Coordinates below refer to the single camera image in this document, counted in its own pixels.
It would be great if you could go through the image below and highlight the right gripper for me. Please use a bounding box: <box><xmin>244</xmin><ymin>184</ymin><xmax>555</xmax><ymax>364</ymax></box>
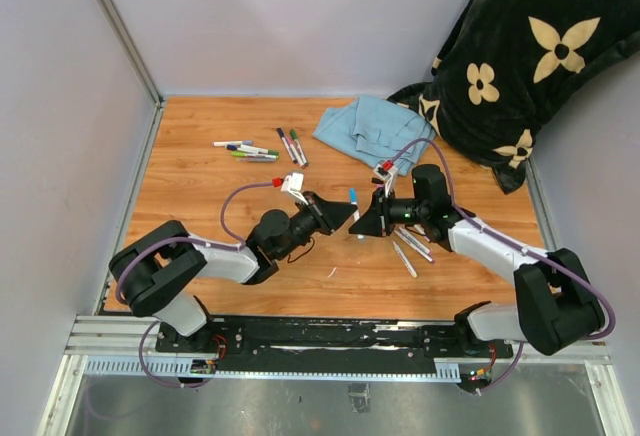
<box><xmin>350</xmin><ymin>185</ymin><xmax>428</xmax><ymax>237</ymax></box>

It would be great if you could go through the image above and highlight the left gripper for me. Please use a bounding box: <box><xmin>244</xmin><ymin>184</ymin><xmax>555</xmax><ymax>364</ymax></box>
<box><xmin>276</xmin><ymin>192</ymin><xmax>357</xmax><ymax>261</ymax></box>

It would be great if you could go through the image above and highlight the light blue cap marker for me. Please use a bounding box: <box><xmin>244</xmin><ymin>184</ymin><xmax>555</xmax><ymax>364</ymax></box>
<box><xmin>349</xmin><ymin>188</ymin><xmax>365</xmax><ymax>241</ymax></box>

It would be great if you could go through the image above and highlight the white slim marker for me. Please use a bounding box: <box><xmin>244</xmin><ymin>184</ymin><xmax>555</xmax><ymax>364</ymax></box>
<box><xmin>392</xmin><ymin>241</ymin><xmax>418</xmax><ymax>278</ymax></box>

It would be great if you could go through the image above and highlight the black marker pen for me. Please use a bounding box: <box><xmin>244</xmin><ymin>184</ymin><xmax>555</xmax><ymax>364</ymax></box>
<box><xmin>416</xmin><ymin>228</ymin><xmax>431</xmax><ymax>242</ymax></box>

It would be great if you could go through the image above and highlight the magenta cap marker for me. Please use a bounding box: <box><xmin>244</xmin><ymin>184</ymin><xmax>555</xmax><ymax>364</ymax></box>
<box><xmin>394</xmin><ymin>231</ymin><xmax>435</xmax><ymax>264</ymax></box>

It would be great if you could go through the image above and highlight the pink marker pen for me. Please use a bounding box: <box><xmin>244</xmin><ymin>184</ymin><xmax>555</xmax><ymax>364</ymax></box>
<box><xmin>399</xmin><ymin>227</ymin><xmax>431</xmax><ymax>255</ymax></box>

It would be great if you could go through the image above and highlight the red pink cap marker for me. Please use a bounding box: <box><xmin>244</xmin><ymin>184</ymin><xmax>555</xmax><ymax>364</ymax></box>
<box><xmin>285</xmin><ymin>136</ymin><xmax>307</xmax><ymax>168</ymax></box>

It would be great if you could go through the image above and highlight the dark blue cap marker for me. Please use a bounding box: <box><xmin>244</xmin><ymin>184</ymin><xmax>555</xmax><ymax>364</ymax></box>
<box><xmin>276</xmin><ymin>127</ymin><xmax>298</xmax><ymax>164</ymax></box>

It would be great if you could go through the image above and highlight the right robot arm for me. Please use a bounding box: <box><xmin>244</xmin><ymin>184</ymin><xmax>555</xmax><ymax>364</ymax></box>
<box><xmin>349</xmin><ymin>161</ymin><xmax>605</xmax><ymax>356</ymax></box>

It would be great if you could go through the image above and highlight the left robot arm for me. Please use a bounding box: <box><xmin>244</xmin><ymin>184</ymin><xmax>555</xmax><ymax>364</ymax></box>
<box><xmin>109</xmin><ymin>191</ymin><xmax>356</xmax><ymax>352</ymax></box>

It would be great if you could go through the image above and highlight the green cap marker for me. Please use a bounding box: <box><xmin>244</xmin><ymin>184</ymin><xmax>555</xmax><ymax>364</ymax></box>
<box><xmin>290</xmin><ymin>129</ymin><xmax>309</xmax><ymax>168</ymax></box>

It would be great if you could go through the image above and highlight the light blue cloth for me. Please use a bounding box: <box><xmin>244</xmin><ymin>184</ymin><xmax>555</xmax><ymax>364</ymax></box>
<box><xmin>313</xmin><ymin>96</ymin><xmax>435</xmax><ymax>176</ymax></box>

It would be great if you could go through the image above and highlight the lavender marker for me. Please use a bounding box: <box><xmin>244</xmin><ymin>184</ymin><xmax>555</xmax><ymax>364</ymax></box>
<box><xmin>237</xmin><ymin>157</ymin><xmax>277</xmax><ymax>163</ymax></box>

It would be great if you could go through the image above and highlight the light green marker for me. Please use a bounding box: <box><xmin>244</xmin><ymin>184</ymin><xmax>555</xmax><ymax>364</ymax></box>
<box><xmin>230</xmin><ymin>151</ymin><xmax>278</xmax><ymax>160</ymax></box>

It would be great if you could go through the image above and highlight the navy green marker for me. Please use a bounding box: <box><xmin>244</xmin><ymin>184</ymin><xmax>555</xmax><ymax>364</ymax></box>
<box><xmin>225</xmin><ymin>144</ymin><xmax>279</xmax><ymax>156</ymax></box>

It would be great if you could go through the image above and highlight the black floral blanket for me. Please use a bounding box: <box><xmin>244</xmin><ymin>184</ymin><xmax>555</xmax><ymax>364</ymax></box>
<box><xmin>391</xmin><ymin>0</ymin><xmax>639</xmax><ymax>194</ymax></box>

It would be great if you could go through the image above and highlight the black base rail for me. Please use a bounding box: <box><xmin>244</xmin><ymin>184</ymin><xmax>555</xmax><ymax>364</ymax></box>
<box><xmin>155</xmin><ymin>315</ymin><xmax>513</xmax><ymax>376</ymax></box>

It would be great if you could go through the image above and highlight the aluminium corner post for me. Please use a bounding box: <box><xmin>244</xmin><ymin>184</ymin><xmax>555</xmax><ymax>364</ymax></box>
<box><xmin>96</xmin><ymin>0</ymin><xmax>164</xmax><ymax>107</ymax></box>

